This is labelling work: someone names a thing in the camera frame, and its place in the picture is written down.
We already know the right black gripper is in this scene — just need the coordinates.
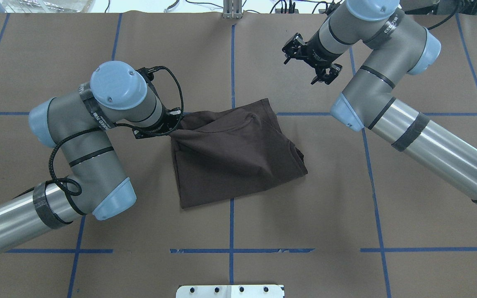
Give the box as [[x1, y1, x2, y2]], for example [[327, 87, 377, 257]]
[[282, 34, 338, 69]]

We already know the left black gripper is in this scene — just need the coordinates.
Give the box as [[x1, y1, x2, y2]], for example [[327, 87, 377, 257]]
[[133, 108, 183, 139]]

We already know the brown t-shirt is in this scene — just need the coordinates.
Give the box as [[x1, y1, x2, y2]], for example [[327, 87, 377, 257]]
[[170, 98, 307, 209]]

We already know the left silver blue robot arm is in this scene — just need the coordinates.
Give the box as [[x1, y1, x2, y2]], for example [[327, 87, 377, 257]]
[[0, 60, 184, 253]]

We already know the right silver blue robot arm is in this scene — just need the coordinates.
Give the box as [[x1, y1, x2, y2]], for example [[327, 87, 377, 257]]
[[282, 0, 477, 205]]

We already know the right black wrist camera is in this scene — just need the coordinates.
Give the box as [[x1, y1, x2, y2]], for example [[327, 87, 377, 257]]
[[311, 63, 343, 85]]

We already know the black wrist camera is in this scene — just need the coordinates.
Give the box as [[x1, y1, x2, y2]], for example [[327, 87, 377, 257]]
[[136, 67, 156, 93], [311, 63, 343, 85]]

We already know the left black camera cable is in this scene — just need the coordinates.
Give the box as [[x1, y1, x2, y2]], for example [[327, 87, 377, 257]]
[[48, 65, 184, 197]]

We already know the black camera cable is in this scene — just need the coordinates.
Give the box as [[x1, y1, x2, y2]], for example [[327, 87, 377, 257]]
[[427, 0, 471, 30], [48, 65, 184, 197]]

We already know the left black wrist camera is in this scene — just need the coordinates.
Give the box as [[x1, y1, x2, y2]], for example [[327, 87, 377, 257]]
[[136, 67, 156, 93]]

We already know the aluminium frame post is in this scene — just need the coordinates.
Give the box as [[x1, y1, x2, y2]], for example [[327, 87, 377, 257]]
[[223, 0, 244, 19]]

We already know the right black camera cable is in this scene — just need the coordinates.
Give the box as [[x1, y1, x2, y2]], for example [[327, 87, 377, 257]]
[[427, 0, 471, 30]]

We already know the white central pedestal column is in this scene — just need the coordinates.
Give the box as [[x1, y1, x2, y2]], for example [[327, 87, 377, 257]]
[[176, 284, 285, 298]]

